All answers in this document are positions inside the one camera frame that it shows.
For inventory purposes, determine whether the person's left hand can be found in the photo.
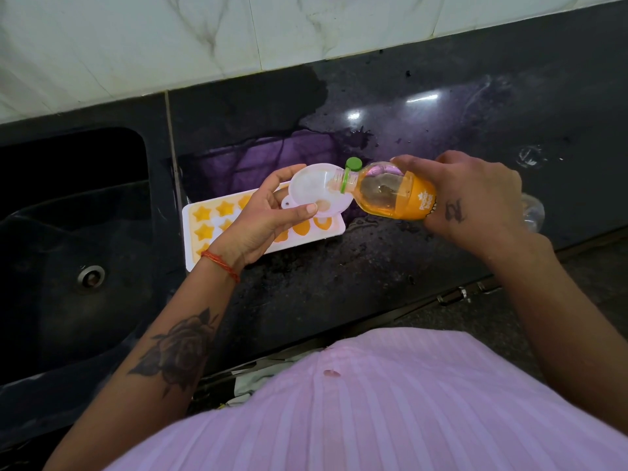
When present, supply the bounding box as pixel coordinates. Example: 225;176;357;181
208;164;319;270

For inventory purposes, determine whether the person's right hand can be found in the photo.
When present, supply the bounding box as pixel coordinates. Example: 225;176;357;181
391;150;553;264

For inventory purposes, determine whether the white ice cube tray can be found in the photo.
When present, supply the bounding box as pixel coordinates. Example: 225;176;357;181
182;187;347;273

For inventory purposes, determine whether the white plastic funnel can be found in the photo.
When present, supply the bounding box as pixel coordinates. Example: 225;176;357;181
281;163;354;217

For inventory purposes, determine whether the orange juice bottle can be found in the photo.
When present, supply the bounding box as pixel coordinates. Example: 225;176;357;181
327;161;546;235

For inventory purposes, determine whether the person's left forearm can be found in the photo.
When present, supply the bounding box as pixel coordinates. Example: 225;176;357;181
44;264;236;471

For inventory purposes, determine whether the person's right forearm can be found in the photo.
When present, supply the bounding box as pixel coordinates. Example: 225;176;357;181
490;235;628;435

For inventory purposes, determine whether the floral patterned cloth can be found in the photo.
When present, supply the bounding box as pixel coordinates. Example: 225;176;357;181
233;362;295;398

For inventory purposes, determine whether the chrome sink drain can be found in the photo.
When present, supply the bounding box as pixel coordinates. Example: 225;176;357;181
77;264;107;290

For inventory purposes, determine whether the black stone sink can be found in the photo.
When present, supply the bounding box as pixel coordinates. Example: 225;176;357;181
0;127;150;374

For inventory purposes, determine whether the pink striped shirt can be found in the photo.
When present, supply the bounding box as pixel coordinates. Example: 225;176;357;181
105;328;628;471

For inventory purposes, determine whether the orange thread bracelet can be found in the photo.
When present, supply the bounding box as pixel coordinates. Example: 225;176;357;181
201;249;241;284

